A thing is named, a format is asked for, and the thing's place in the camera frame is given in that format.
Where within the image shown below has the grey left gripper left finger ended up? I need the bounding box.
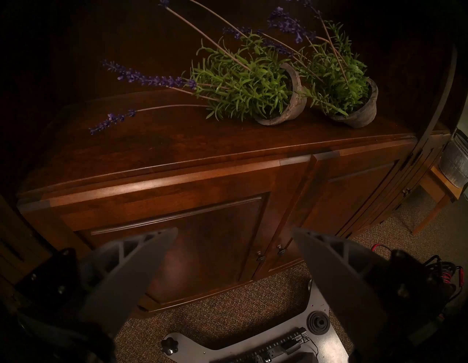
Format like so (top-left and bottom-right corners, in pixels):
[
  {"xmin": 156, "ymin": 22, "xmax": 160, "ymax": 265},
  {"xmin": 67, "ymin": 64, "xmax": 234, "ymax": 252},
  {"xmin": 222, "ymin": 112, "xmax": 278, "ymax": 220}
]
[{"xmin": 79, "ymin": 227, "xmax": 178, "ymax": 338}]

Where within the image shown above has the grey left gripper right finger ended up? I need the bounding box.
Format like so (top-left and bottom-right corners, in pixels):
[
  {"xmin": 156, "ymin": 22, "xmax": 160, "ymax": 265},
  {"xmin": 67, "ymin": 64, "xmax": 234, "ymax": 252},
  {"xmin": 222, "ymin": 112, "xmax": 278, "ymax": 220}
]
[{"xmin": 292, "ymin": 226, "xmax": 392, "ymax": 352}]

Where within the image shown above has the fake lavender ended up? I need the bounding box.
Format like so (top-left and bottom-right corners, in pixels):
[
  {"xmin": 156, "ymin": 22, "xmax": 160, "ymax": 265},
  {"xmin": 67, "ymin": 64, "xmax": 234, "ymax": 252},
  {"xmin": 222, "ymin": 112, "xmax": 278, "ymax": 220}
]
[
  {"xmin": 222, "ymin": 0, "xmax": 379, "ymax": 128},
  {"xmin": 89, "ymin": 0, "xmax": 307, "ymax": 135}
]

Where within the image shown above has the black round rubber cap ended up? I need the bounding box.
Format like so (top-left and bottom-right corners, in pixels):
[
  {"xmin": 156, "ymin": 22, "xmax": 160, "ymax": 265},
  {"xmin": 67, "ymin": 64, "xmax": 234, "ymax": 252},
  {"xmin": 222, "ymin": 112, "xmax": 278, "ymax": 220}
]
[{"xmin": 306, "ymin": 310, "xmax": 330, "ymax": 335}]

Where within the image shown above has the light wooden side table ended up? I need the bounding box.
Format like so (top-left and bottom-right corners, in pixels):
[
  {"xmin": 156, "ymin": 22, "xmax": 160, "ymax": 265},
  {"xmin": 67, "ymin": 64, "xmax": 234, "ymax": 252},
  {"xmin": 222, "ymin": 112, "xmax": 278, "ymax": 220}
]
[{"xmin": 411, "ymin": 165, "xmax": 468, "ymax": 236}]

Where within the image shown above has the dark wooden shelf cabinet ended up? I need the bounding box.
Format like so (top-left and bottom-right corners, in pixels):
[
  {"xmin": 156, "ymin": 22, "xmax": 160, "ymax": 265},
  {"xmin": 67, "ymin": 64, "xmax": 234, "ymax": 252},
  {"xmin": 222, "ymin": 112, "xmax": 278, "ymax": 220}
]
[{"xmin": 0, "ymin": 0, "xmax": 459, "ymax": 322}]

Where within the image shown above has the red cable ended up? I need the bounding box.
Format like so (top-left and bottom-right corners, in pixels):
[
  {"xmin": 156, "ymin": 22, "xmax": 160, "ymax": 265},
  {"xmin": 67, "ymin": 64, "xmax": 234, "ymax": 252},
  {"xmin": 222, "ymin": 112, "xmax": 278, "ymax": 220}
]
[{"xmin": 371, "ymin": 244, "xmax": 465, "ymax": 293}]

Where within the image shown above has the grey metal robot base plate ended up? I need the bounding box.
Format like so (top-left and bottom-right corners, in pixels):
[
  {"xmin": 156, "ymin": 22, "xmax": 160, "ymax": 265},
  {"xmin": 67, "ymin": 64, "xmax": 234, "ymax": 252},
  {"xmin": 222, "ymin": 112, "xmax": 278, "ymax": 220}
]
[{"xmin": 161, "ymin": 278, "xmax": 351, "ymax": 363}]

